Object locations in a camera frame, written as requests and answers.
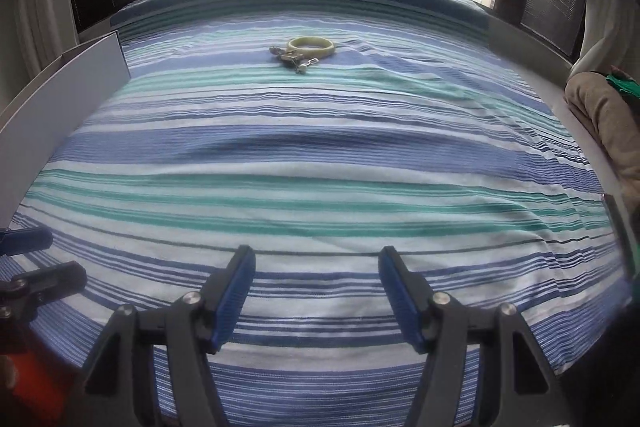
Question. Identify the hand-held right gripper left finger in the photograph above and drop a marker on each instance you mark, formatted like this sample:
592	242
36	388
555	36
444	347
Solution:
232	302

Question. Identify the white curtain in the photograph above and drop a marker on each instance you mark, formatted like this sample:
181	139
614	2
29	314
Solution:
610	22
35	7

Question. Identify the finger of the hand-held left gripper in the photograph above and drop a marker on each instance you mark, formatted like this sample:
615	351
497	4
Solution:
45	287
25	242

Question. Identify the beige folded cloth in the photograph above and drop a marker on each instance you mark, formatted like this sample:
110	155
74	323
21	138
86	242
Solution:
607	132

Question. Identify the green cloth piece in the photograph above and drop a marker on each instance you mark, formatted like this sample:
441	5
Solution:
622	86

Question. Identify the blue green striped cloth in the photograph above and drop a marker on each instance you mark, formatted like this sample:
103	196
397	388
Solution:
320	167

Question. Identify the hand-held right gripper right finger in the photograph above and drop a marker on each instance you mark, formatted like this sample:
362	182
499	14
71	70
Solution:
400	302

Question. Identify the white cardboard box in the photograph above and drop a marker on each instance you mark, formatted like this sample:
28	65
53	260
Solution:
75	92

